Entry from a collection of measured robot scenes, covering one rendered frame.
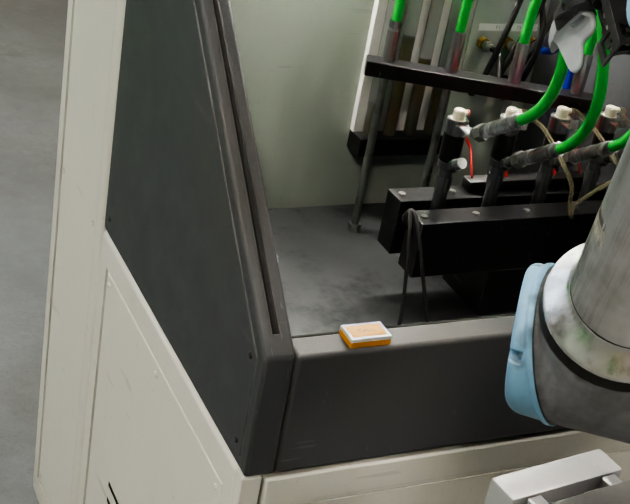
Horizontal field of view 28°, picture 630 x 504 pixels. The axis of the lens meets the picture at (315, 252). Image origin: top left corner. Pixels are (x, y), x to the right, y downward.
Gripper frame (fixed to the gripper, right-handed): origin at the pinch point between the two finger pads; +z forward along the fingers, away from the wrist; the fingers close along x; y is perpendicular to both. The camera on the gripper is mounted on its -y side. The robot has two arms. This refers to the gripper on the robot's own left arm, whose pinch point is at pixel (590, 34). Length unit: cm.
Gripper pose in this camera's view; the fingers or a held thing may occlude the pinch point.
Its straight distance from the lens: 133.7
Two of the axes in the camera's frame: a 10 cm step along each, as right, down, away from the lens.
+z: -1.0, 2.8, 9.6
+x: 9.8, -1.5, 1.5
